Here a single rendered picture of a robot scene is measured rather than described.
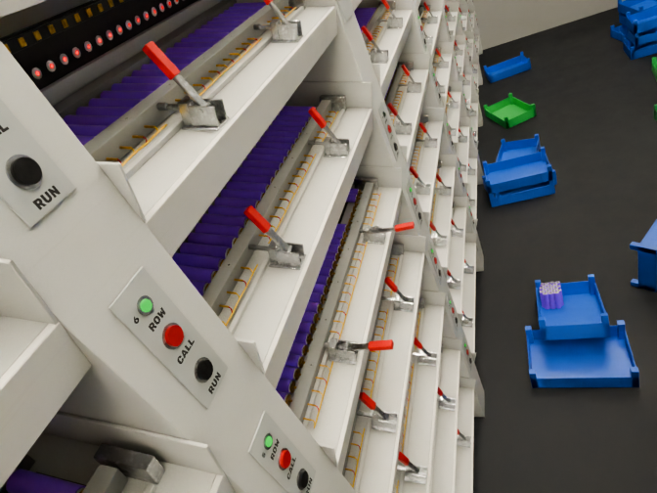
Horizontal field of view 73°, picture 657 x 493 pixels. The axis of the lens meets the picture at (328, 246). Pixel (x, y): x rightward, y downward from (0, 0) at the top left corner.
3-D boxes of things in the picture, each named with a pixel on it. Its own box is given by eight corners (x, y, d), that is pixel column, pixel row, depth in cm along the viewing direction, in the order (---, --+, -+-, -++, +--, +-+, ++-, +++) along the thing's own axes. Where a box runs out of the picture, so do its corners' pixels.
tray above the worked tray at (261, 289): (372, 128, 90) (371, 58, 81) (272, 399, 47) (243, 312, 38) (278, 125, 95) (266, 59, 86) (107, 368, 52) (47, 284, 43)
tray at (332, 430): (401, 204, 100) (402, 167, 94) (339, 482, 57) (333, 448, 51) (315, 198, 105) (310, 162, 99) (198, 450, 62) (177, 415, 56)
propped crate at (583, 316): (537, 297, 176) (534, 280, 174) (596, 292, 168) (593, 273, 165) (541, 340, 151) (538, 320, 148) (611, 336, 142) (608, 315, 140)
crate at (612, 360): (624, 335, 151) (623, 319, 147) (639, 387, 136) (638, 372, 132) (527, 339, 164) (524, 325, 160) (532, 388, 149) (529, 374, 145)
